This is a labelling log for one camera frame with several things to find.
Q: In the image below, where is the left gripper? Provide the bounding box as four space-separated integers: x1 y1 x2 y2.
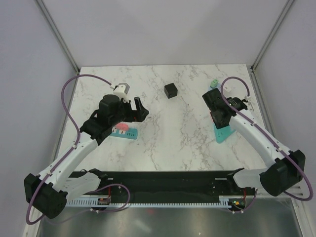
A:
110 97 149 126

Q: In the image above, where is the pink plug adapter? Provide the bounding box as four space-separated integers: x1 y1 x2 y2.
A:
115 122 129 131

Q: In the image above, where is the teal square adapter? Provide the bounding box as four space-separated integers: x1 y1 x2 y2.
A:
111 128 138 140

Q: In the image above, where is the white cube adapter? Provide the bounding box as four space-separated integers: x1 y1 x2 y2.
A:
223 86 232 93

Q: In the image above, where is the green plug adapter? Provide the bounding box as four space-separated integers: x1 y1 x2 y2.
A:
210 79 221 89

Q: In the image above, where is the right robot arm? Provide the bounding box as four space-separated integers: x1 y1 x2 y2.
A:
202 88 305 197

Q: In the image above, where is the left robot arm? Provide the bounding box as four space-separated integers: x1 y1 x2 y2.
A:
24 94 149 219

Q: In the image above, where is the teal triangular power strip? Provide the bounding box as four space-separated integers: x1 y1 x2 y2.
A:
213 124 235 144

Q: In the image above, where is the black cube socket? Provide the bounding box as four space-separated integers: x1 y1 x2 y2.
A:
164 83 178 99

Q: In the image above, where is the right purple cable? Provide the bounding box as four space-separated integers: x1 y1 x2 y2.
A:
220 77 313 201

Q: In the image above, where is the purple cable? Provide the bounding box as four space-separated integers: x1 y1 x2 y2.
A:
220 77 313 201
26 74 116 225

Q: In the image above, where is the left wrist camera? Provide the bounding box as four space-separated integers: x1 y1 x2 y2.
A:
113 83 130 103

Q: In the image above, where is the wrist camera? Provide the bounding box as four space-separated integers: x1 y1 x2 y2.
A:
113 83 130 103
243 96 254 111

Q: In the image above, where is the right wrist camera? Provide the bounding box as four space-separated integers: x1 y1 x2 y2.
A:
243 96 254 111

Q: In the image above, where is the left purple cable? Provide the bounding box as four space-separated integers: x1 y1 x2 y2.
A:
26 74 116 225

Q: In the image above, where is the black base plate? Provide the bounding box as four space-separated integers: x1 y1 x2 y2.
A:
71 170 257 205

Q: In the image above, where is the white cable duct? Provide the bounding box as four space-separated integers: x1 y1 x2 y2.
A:
66 195 246 208

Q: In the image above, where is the right aluminium frame post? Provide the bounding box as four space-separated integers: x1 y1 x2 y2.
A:
249 0 296 73

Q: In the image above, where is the aluminium frame post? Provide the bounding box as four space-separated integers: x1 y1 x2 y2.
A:
34 0 80 75
249 0 296 73

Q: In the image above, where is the left aluminium frame post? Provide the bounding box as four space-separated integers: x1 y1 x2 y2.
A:
34 0 80 75

